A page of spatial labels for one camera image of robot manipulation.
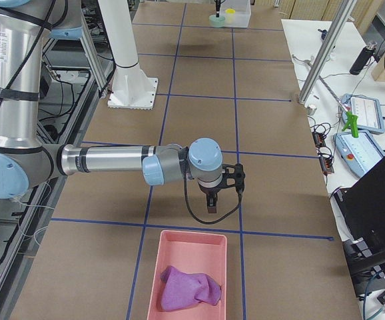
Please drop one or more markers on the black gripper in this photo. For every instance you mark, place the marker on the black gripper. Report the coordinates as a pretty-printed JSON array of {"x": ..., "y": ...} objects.
[{"x": 208, "y": 192}]

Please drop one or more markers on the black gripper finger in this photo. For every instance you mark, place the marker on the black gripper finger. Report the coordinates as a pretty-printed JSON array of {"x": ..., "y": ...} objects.
[{"x": 217, "y": 7}]

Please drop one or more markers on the yellow plastic cup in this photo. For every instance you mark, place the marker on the yellow plastic cup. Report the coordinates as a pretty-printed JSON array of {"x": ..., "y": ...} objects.
[{"x": 229, "y": 15}]

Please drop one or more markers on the green bowl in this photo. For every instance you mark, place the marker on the green bowl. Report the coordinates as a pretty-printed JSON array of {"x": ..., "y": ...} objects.
[{"x": 217, "y": 21}]

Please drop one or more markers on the purple cloth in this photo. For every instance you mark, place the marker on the purple cloth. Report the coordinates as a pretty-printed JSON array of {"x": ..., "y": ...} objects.
[{"x": 185, "y": 290}]

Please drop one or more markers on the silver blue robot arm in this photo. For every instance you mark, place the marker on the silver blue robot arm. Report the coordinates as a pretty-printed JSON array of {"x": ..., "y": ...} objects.
[{"x": 25, "y": 162}]

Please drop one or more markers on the translucent white plastic box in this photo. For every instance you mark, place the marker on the translucent white plastic box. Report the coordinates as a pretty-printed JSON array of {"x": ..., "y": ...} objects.
[{"x": 242, "y": 15}]

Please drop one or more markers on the pink plastic tray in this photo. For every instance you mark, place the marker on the pink plastic tray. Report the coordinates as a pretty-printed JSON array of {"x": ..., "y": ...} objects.
[{"x": 190, "y": 252}]

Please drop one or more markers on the black usb hub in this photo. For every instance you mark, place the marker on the black usb hub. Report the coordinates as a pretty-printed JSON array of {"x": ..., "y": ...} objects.
[{"x": 318, "y": 139}]

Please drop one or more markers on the teach pendant near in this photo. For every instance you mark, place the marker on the teach pendant near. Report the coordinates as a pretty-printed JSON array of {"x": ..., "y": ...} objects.
[{"x": 359, "y": 154}]

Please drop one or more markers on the teach pendant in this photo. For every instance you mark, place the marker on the teach pendant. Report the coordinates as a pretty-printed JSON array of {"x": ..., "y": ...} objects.
[
  {"x": 368, "y": 111},
  {"x": 359, "y": 154}
]

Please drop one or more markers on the black water bottle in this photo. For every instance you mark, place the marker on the black water bottle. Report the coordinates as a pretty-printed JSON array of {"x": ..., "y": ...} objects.
[{"x": 363, "y": 58}]

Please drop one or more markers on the green clamp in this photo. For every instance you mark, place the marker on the green clamp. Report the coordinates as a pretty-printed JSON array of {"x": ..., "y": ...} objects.
[{"x": 351, "y": 124}]

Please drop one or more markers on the black laptop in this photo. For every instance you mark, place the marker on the black laptop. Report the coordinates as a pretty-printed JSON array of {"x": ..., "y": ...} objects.
[{"x": 363, "y": 208}]

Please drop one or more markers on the teach pendant far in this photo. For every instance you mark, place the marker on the teach pendant far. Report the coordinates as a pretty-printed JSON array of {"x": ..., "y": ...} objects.
[{"x": 368, "y": 111}]

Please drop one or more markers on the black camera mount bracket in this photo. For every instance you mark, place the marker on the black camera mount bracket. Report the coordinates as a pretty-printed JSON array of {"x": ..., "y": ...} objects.
[{"x": 233, "y": 176}]

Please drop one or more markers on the white pedestal column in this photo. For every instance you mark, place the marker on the white pedestal column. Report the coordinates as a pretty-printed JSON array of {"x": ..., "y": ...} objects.
[{"x": 131, "y": 88}]

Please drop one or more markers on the aluminium frame post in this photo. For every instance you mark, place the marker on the aluminium frame post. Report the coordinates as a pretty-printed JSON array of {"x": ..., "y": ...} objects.
[{"x": 326, "y": 47}]

